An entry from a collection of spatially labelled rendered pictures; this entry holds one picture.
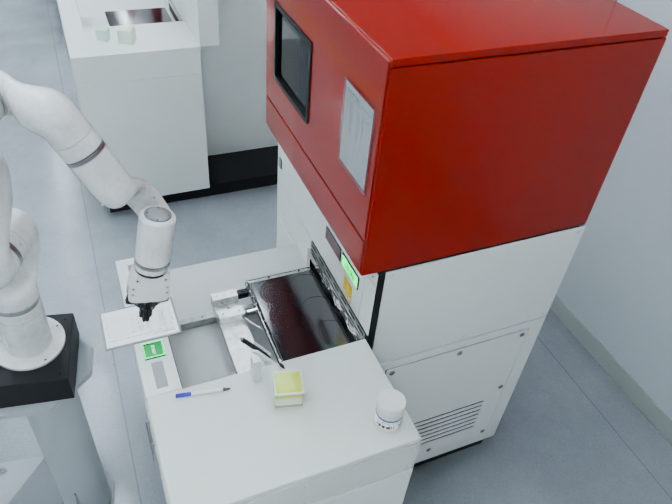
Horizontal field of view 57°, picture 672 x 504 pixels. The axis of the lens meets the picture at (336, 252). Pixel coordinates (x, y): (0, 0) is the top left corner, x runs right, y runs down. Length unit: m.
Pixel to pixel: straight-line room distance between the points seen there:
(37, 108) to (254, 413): 0.87
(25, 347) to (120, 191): 0.63
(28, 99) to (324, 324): 1.05
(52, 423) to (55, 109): 1.09
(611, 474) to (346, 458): 1.64
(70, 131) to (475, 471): 2.08
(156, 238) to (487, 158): 0.81
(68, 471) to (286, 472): 0.99
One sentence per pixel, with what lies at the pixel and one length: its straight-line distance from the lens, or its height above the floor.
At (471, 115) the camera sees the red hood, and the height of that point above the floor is 1.66.
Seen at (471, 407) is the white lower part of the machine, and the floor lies 0.38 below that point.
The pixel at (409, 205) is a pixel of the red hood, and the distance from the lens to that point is 1.53.
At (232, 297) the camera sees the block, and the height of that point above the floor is 0.90.
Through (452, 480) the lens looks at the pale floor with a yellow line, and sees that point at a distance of 2.75.
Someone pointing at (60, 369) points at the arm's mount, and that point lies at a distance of 1.90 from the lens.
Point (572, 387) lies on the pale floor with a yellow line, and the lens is 3.22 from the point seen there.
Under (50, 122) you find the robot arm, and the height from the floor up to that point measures 1.68.
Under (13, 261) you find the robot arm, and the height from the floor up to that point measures 1.30.
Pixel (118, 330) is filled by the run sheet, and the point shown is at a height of 0.96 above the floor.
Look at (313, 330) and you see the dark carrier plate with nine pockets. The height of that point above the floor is 0.90.
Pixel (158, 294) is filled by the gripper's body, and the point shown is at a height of 1.19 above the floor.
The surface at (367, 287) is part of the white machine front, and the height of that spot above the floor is 1.13.
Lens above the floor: 2.34
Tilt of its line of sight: 41 degrees down
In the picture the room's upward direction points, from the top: 6 degrees clockwise
